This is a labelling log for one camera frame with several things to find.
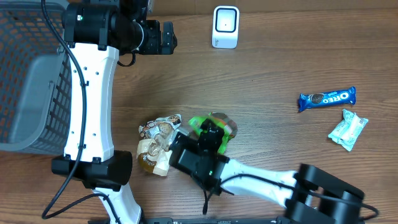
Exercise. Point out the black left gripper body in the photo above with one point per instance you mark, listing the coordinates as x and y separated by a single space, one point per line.
152 38

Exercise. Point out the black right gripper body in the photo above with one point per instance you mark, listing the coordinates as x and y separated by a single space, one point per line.
209 142

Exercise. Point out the green Haribo gummy bag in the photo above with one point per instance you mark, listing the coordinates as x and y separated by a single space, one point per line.
220 119

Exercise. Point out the brown clear snack bag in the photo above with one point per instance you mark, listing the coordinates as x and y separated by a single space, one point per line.
153 153

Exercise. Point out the teal snack packet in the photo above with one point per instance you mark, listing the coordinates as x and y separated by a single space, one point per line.
348 130

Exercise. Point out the blue Oreo cookie pack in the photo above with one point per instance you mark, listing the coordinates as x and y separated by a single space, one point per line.
325 99

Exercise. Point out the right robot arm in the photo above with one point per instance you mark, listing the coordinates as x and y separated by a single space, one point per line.
308 195

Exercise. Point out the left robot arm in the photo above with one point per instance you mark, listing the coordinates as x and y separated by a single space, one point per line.
96 34

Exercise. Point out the white barcode scanner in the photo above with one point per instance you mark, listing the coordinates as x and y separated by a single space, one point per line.
225 31

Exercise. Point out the grey plastic mesh basket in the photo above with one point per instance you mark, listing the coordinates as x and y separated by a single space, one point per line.
35 82

